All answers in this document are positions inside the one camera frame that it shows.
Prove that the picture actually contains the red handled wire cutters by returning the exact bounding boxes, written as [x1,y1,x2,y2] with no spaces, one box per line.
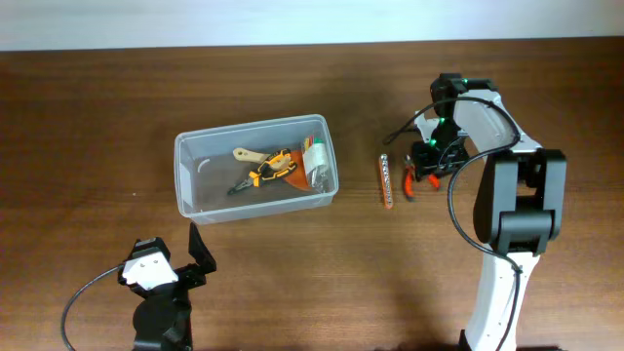
[403,155,441,202]

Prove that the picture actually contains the clear plastic container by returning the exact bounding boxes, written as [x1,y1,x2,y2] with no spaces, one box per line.
[175,114,339,224]

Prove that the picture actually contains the orange black long-nose pliers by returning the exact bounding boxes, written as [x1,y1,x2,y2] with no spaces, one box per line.
[227,147,297,195]

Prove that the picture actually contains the orange scraper with wooden handle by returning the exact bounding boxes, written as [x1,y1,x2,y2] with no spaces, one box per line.
[228,147,312,195]

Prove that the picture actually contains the clear case of screwdriver bits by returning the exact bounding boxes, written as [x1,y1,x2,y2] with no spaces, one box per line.
[302,135,330,193]

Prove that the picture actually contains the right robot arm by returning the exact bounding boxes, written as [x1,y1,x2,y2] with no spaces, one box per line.
[406,73,566,350]

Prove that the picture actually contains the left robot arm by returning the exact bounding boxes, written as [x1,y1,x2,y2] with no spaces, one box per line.
[118,223,216,351]

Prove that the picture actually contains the orange socket bit rail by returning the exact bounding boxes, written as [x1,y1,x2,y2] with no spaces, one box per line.
[378,154,394,210]

